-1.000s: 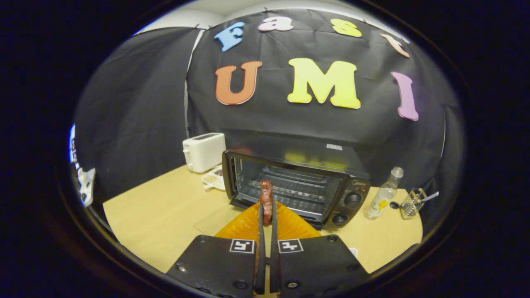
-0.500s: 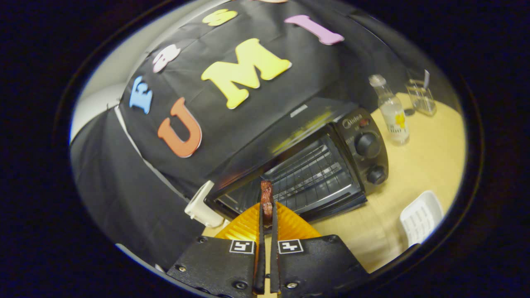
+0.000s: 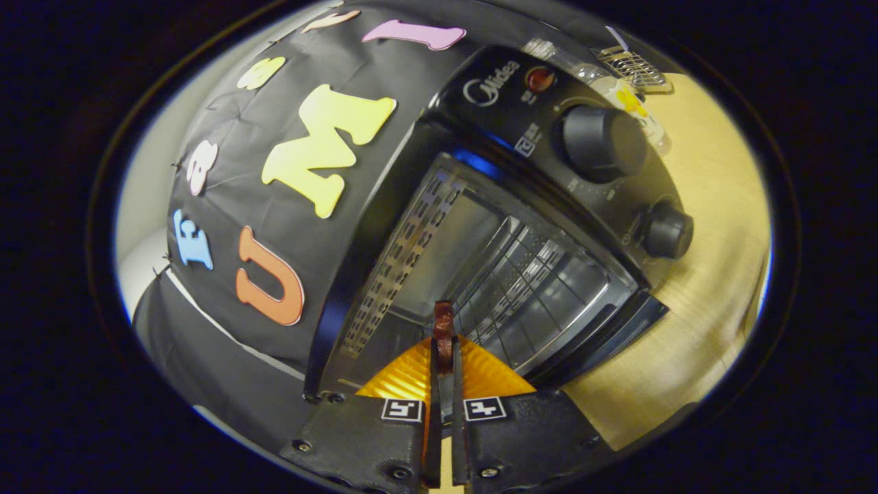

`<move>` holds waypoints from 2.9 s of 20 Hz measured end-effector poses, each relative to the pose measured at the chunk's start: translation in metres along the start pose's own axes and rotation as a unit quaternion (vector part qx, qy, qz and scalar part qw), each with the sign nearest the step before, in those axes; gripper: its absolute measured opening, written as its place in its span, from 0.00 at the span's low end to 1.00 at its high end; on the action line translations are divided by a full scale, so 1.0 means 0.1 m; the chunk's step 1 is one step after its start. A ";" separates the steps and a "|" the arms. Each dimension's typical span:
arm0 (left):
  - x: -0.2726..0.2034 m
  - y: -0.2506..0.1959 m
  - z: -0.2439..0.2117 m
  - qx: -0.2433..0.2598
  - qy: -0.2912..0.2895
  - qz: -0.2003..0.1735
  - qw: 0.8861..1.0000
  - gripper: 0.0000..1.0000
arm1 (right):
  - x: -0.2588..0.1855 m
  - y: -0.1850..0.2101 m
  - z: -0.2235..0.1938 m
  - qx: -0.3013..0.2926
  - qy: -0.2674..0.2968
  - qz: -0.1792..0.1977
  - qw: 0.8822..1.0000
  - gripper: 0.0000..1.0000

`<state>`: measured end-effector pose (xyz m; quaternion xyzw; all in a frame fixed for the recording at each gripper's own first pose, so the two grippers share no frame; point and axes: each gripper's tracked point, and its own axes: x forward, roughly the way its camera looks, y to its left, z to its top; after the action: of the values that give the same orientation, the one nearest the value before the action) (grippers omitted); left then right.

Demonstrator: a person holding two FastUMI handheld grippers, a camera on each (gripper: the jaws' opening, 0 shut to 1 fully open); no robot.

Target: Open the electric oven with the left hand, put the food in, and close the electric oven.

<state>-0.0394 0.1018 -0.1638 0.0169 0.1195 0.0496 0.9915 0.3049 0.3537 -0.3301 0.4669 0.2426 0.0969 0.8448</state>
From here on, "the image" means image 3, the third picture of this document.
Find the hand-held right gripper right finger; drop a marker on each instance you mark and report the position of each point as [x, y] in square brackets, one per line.
[457, 425]

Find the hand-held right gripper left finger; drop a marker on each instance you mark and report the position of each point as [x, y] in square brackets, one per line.
[435, 418]

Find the brown meat piece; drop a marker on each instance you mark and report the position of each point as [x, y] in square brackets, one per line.
[444, 326]

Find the black electric oven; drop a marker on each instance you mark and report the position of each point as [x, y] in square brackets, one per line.
[494, 116]

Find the clear glass bottle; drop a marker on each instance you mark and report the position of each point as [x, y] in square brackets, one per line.
[617, 89]

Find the metal spoon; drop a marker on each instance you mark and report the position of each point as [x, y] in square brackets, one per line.
[616, 38]

